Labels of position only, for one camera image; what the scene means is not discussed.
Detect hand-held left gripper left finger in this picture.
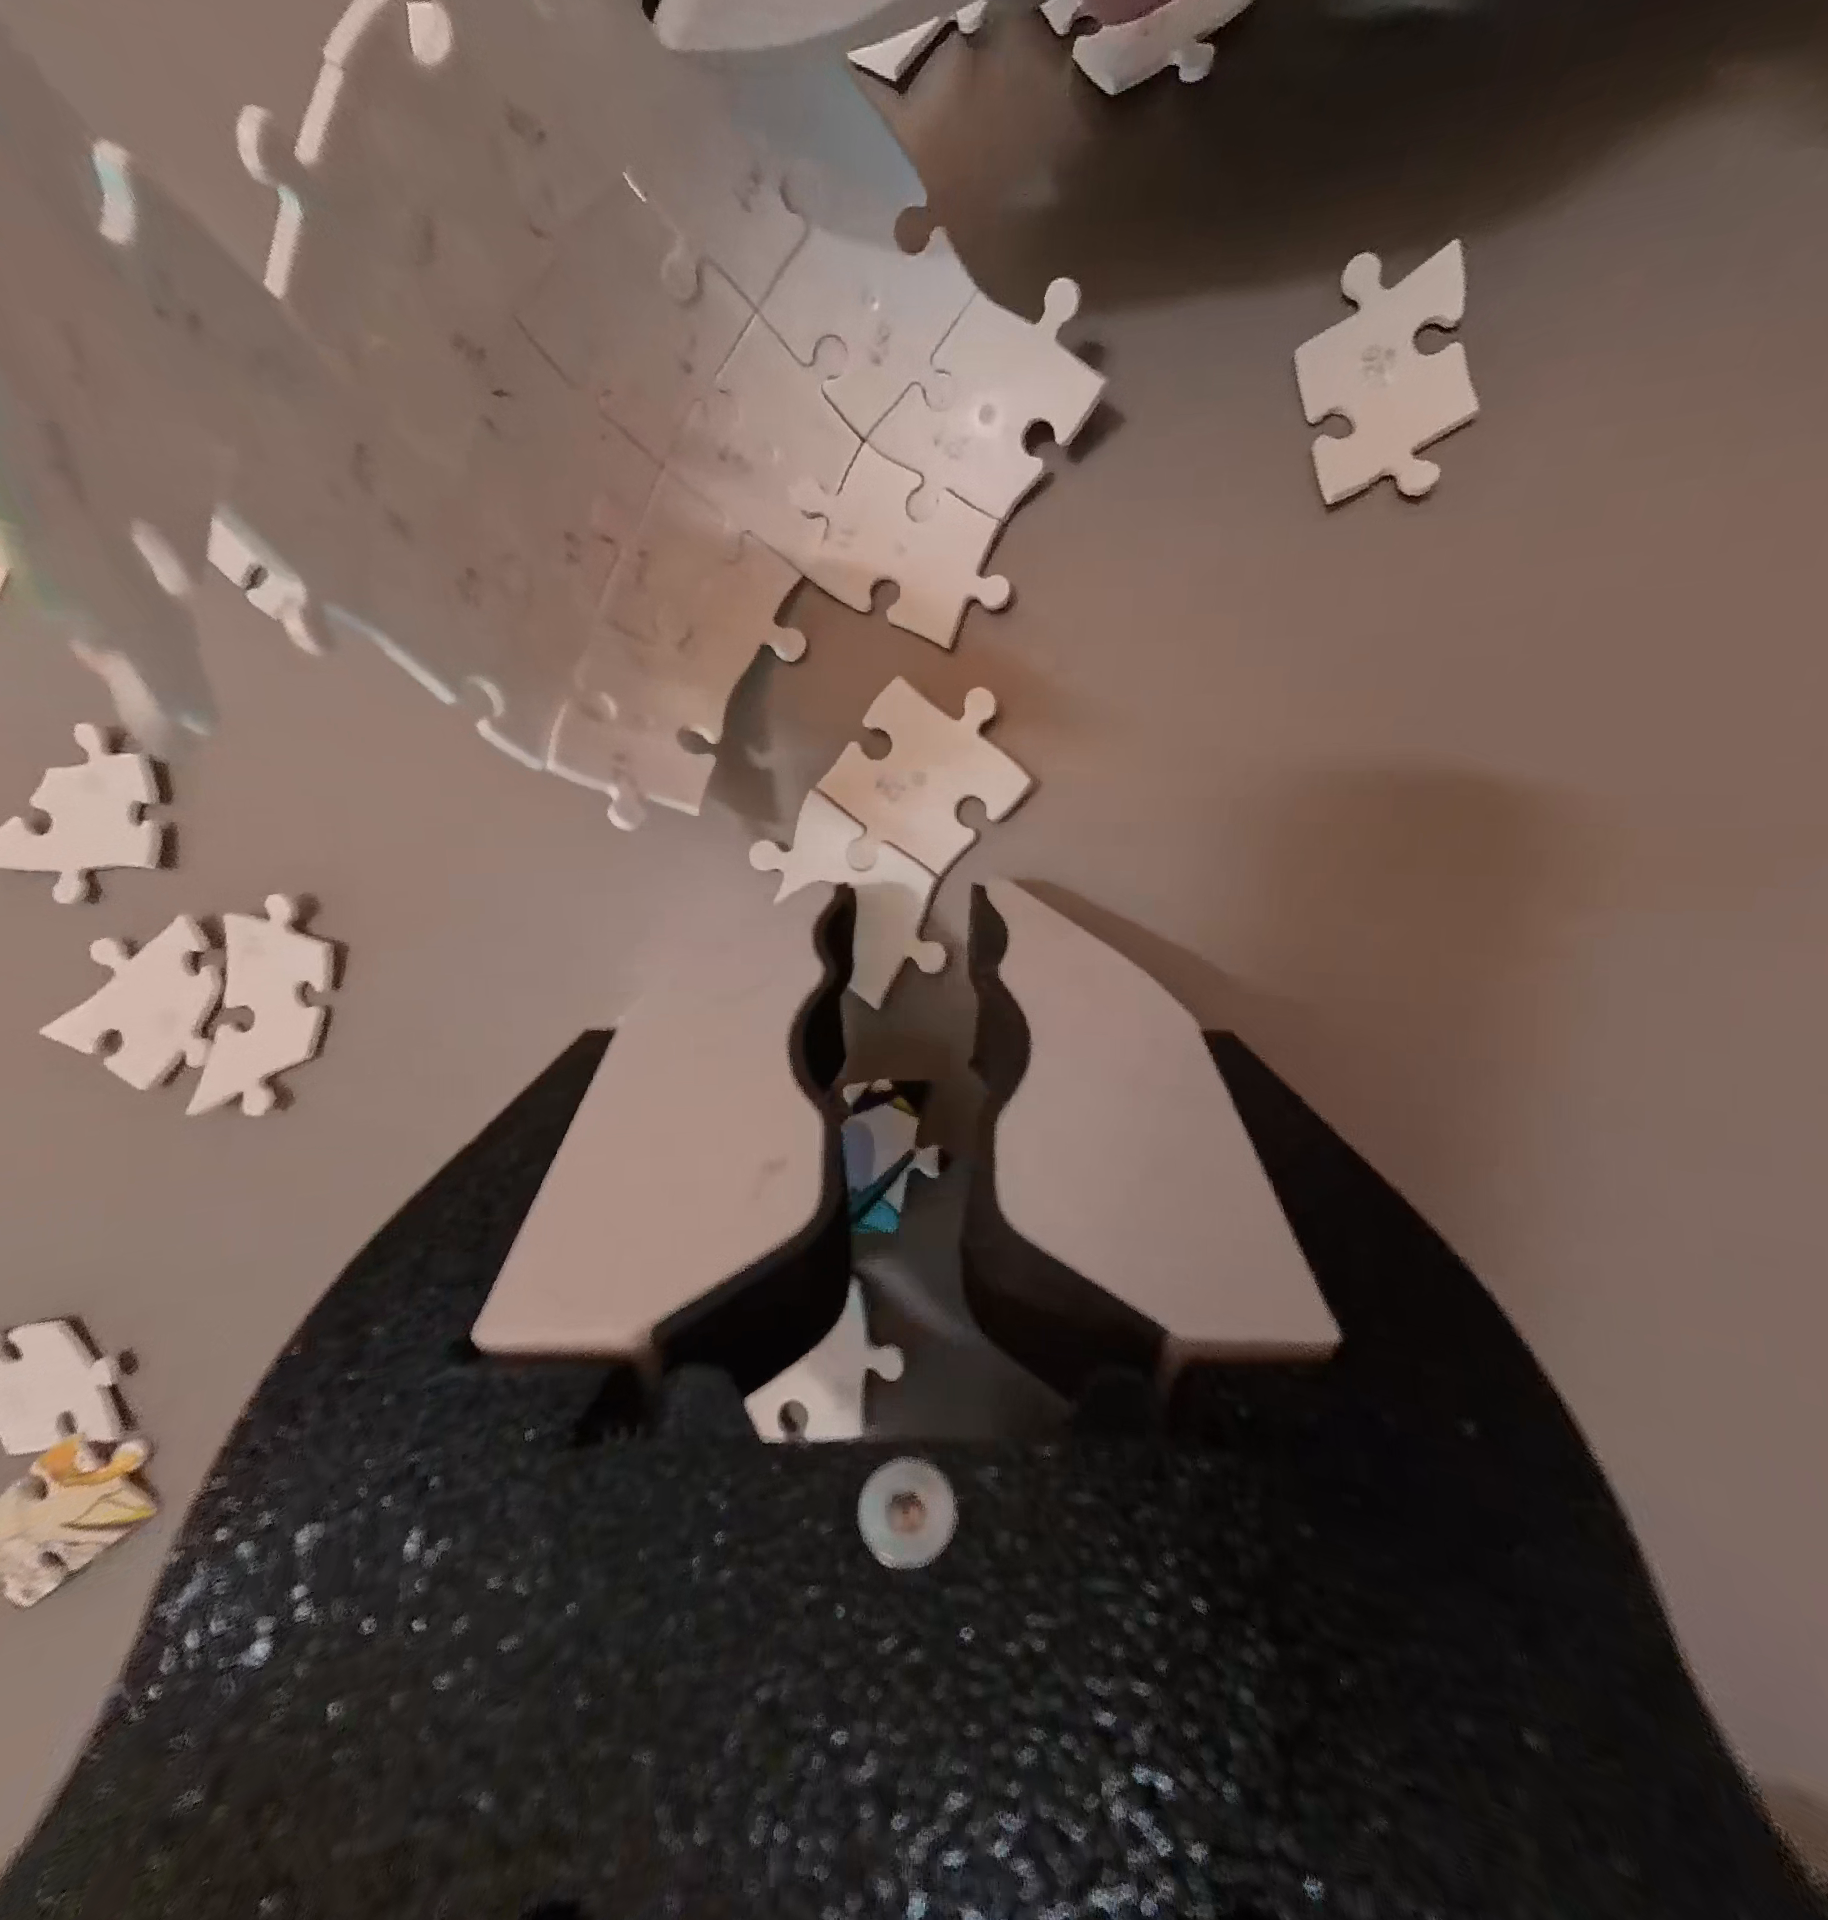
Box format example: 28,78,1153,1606
472,884,855,1374

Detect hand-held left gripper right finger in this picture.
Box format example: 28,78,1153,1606
962,884,1344,1374

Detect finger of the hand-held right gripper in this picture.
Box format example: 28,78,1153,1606
651,0,915,53

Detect assembled curved puzzle ball section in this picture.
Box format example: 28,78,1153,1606
0,0,1107,829

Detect joined pair white puzzle pieces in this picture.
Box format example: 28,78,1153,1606
749,675,1034,1009

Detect yellow printed puzzle piece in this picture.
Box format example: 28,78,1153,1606
0,1437,158,1610

